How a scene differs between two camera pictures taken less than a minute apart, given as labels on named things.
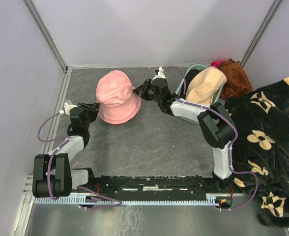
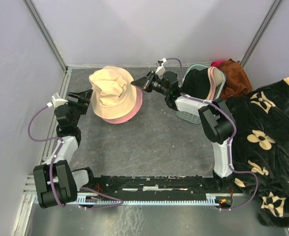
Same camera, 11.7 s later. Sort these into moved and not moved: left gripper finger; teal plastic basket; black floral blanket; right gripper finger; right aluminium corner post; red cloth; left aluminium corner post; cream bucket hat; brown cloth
Moved: left gripper finger; right gripper finger; cream bucket hat
Not moved: right aluminium corner post; teal plastic basket; brown cloth; red cloth; black floral blanket; left aluminium corner post
